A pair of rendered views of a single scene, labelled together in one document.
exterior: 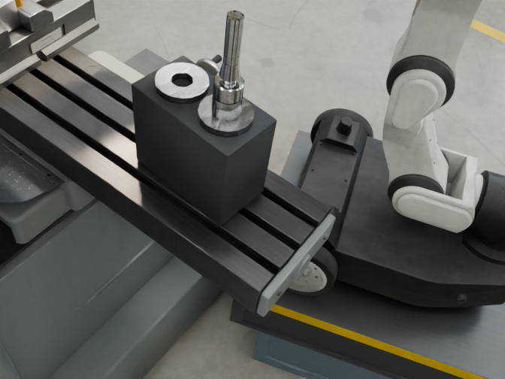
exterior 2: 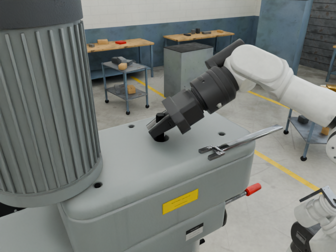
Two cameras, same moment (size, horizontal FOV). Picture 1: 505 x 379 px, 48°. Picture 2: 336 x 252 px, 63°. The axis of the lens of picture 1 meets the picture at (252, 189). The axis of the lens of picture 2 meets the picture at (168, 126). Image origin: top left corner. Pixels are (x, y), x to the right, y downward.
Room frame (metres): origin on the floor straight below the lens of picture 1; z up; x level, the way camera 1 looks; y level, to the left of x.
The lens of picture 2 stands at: (0.37, 0.15, 2.22)
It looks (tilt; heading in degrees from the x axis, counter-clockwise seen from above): 28 degrees down; 29
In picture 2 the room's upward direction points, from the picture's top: straight up
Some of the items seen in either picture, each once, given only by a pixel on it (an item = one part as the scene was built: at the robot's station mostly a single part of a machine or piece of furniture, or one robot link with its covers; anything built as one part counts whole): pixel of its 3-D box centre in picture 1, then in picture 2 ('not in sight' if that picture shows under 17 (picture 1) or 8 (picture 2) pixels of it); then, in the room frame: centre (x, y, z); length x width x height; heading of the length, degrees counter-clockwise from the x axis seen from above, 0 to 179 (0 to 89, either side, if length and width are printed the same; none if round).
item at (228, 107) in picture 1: (227, 98); not in sight; (0.65, 0.06, 1.19); 0.05 x 0.05 x 0.06
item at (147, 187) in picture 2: not in sight; (156, 167); (0.84, 0.45, 1.81); 0.47 x 0.26 x 0.16; 151
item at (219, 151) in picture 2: not in sight; (245, 139); (0.94, 0.27, 1.89); 0.24 x 0.04 x 0.01; 151
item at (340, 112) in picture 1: (341, 136); not in sight; (1.33, -0.26, 0.50); 0.20 x 0.05 x 0.20; 79
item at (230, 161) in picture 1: (201, 138); not in sight; (0.68, 0.10, 1.06); 0.22 x 0.12 x 0.20; 56
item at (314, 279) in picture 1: (299, 266); not in sight; (0.81, -0.16, 0.50); 0.20 x 0.05 x 0.20; 79
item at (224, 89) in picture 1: (228, 83); not in sight; (0.65, 0.06, 1.22); 0.05 x 0.05 x 0.01
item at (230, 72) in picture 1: (232, 49); not in sight; (0.65, 0.06, 1.28); 0.03 x 0.03 x 0.11
